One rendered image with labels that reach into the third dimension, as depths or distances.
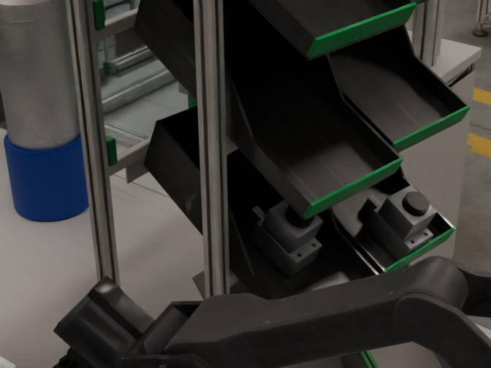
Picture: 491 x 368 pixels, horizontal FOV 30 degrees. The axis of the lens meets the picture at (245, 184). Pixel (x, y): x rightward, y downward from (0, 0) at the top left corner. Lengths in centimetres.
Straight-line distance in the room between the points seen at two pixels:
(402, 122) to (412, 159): 140
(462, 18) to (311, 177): 454
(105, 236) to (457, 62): 160
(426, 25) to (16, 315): 133
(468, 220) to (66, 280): 208
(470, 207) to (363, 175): 262
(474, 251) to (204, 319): 264
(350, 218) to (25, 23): 77
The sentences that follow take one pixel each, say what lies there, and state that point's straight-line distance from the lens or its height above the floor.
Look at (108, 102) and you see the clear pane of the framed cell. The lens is 206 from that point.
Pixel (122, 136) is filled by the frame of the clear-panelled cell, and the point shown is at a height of 88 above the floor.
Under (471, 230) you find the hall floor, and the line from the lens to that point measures 339.
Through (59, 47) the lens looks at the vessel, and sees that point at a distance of 168.
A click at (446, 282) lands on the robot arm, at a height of 147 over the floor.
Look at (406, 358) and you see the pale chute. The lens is 121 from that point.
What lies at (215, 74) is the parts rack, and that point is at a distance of 84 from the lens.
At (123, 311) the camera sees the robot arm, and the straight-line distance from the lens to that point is 72.
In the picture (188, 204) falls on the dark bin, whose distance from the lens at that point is 100.
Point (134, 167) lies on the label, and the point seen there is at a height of 128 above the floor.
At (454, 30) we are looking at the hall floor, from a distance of 522.
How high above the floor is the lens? 181
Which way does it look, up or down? 30 degrees down
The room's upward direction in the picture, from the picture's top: 1 degrees counter-clockwise
